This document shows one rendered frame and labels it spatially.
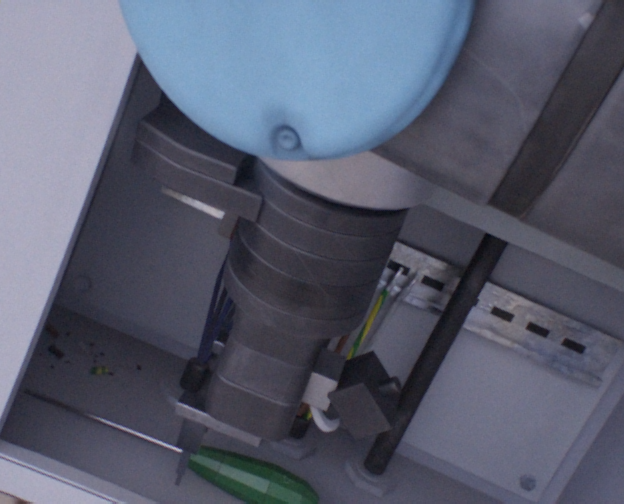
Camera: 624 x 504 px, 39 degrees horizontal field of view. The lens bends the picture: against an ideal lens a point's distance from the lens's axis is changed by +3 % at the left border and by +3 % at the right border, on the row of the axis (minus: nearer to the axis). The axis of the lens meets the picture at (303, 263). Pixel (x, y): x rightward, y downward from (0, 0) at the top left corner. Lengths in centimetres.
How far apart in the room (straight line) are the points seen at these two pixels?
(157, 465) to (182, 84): 33
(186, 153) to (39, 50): 7
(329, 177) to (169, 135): 8
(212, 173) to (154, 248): 21
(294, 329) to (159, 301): 21
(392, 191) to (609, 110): 17
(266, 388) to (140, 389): 17
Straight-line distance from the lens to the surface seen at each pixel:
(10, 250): 41
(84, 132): 39
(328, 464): 59
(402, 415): 57
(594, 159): 20
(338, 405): 45
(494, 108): 20
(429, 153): 22
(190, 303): 59
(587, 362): 61
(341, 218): 37
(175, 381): 58
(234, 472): 50
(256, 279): 39
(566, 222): 22
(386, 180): 35
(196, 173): 38
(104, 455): 51
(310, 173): 35
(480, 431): 62
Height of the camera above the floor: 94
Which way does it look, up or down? 18 degrees down
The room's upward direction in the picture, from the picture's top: 25 degrees clockwise
